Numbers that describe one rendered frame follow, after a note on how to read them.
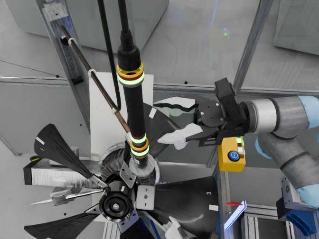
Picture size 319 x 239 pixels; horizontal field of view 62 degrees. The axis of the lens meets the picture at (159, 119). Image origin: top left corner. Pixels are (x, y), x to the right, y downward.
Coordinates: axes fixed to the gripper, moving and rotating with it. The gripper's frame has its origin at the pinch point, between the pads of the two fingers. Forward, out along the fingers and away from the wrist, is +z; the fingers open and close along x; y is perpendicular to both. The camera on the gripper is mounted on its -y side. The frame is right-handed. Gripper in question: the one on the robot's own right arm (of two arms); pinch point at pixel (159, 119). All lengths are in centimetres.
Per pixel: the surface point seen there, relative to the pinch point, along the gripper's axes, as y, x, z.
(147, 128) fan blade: 26.4, 15.4, 2.1
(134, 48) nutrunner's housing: -19.3, -0.2, 3.8
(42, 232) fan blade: 56, -6, 43
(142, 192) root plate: 47.1, 2.1, 5.9
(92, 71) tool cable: 10.4, 26.8, 17.0
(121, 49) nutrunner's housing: -19.3, -0.3, 5.7
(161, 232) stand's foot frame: 158, 12, -3
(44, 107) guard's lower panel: 92, 83, 67
